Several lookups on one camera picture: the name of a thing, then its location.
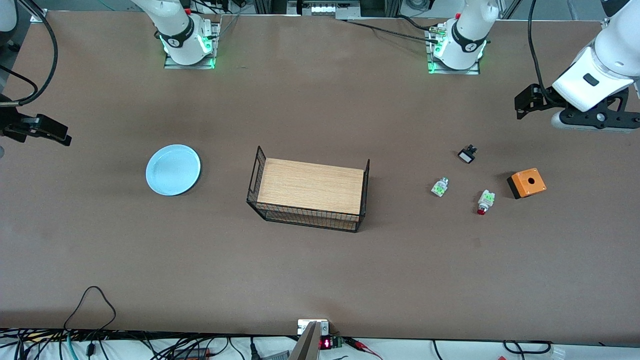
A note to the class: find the aluminium frame rail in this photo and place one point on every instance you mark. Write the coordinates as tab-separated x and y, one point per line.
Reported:
325	9

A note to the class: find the orange button enclosure box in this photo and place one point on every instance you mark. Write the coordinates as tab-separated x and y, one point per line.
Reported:
529	182

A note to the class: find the red test probe leads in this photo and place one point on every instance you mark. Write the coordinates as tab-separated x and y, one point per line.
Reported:
362	346

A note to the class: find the green and white push button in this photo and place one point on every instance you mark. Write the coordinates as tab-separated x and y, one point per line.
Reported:
440	187

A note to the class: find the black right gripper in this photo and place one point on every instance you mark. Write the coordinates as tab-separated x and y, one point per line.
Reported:
11	123

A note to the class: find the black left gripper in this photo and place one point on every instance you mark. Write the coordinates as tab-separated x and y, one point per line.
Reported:
541	97

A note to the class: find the red digit display module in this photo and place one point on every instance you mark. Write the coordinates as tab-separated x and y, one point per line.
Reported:
327	343

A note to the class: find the grey camera support beam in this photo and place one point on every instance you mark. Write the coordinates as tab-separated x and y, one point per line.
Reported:
306	347

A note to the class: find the light blue round plate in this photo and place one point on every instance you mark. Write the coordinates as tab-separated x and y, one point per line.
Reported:
173	170

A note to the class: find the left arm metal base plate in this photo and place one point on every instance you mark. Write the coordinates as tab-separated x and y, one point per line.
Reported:
432	67

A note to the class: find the silver metal bracket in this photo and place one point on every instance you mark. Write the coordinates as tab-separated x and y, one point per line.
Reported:
302	325

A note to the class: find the black power adapter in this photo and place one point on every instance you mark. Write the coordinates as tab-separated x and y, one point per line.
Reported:
192	353

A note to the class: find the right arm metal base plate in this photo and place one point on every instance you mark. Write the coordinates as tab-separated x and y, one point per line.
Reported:
216	45

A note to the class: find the red push button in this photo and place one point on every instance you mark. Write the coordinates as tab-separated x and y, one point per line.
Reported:
485	201

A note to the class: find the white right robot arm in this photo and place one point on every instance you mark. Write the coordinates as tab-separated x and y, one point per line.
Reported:
180	30

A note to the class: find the black left camera bracket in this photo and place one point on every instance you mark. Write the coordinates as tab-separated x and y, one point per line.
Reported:
600	118

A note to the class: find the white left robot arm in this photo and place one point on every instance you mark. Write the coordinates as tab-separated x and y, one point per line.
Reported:
612	45

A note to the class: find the black square push button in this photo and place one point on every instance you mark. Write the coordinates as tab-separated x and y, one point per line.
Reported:
467	155

